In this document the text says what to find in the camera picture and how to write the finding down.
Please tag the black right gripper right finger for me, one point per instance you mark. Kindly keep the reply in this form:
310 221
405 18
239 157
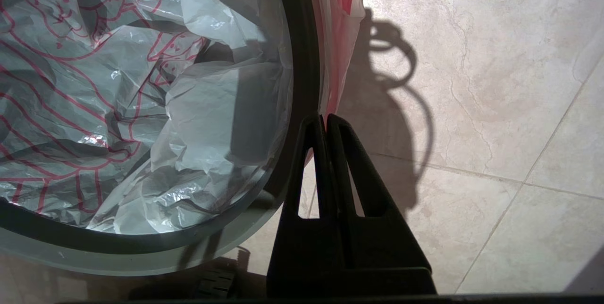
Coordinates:
387 257

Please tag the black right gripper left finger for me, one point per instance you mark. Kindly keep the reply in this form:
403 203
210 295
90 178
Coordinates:
283 257

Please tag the white red-printed plastic bag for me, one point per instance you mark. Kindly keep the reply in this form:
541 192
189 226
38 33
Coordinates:
141 105

